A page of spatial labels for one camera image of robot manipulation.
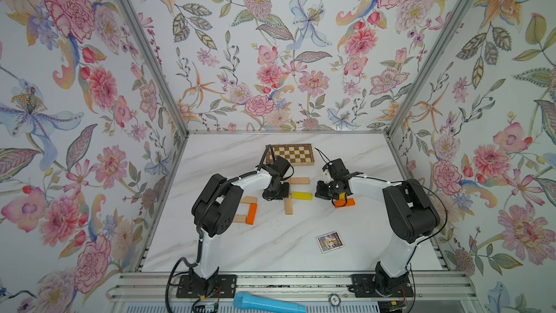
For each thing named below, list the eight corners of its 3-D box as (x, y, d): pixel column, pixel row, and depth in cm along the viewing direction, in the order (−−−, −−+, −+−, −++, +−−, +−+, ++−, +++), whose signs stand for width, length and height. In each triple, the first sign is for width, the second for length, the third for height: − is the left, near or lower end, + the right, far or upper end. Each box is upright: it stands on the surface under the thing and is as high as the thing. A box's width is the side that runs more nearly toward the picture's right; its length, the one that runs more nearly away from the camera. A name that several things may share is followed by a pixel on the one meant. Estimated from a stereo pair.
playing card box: (322, 253, 84) (323, 251, 82) (316, 238, 87) (317, 236, 85) (342, 247, 85) (344, 245, 83) (336, 232, 89) (337, 230, 87)
